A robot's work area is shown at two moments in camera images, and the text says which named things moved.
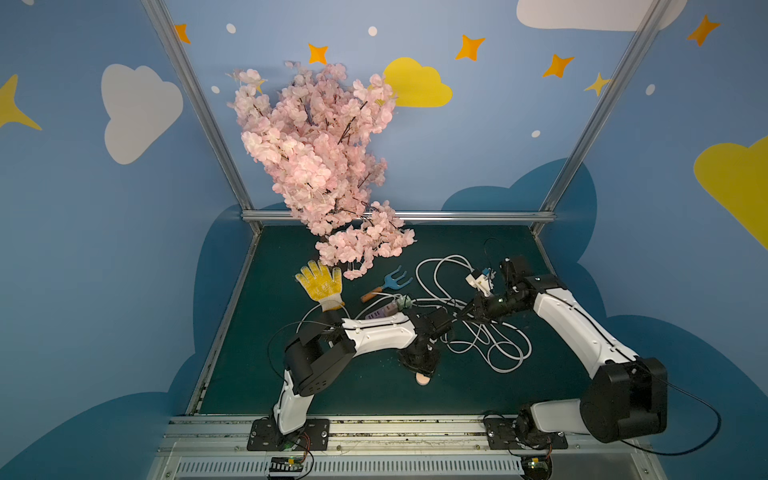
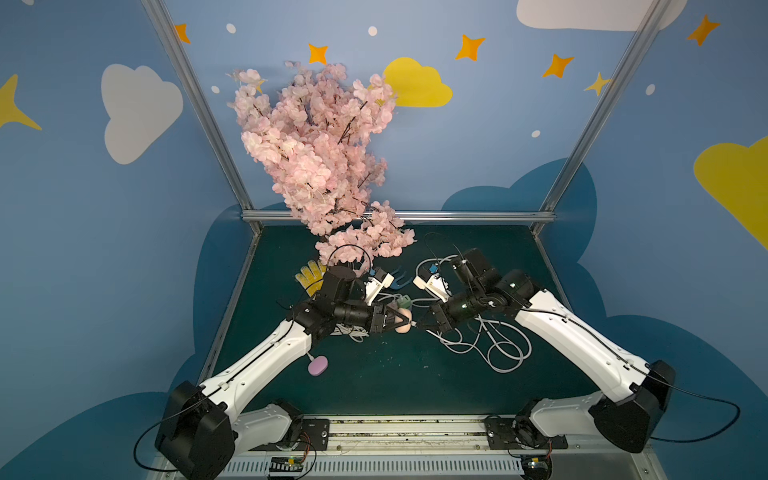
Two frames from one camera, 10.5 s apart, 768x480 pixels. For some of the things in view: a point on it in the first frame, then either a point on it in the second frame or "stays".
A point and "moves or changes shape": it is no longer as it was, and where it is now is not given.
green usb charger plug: (403, 302) stays
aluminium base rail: (389, 448) stays
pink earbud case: (421, 378) moves or changes shape
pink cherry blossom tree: (315, 138) stays
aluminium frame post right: (643, 35) stays
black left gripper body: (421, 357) to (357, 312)
